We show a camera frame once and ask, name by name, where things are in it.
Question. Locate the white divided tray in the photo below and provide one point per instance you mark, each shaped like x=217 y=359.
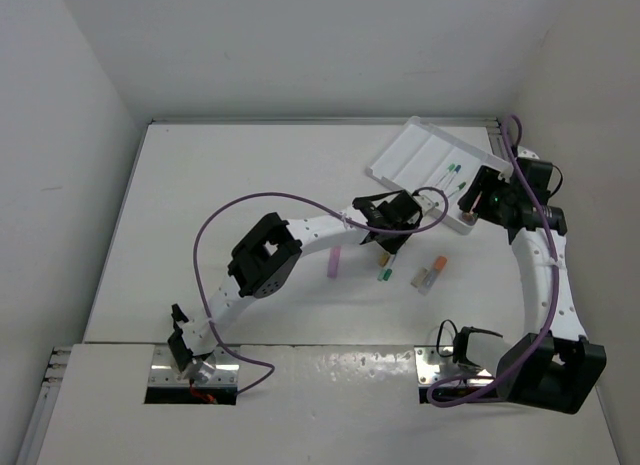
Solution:
x=420 y=153

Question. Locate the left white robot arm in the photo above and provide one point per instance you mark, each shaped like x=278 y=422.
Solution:
x=262 y=261

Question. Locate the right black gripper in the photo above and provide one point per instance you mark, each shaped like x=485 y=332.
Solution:
x=486 y=180

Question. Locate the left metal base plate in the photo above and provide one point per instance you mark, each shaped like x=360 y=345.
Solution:
x=217 y=370

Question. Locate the blue capped white pen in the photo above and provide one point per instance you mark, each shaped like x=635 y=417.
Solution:
x=451 y=176

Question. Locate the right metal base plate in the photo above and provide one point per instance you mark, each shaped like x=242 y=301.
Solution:
x=434 y=364

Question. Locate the pink highlighter stick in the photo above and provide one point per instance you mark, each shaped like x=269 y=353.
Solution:
x=334 y=262

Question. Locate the orange capped clear tube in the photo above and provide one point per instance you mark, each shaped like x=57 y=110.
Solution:
x=432 y=275

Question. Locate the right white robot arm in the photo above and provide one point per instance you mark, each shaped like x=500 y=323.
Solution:
x=553 y=366

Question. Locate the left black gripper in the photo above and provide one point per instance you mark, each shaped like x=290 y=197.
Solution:
x=391 y=245

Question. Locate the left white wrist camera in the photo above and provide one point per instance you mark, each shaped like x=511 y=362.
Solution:
x=427 y=204

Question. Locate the pink capped clear tube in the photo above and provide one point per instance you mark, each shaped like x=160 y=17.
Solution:
x=470 y=217

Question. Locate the metal base plate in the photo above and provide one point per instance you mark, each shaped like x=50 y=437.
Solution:
x=434 y=364
x=217 y=370

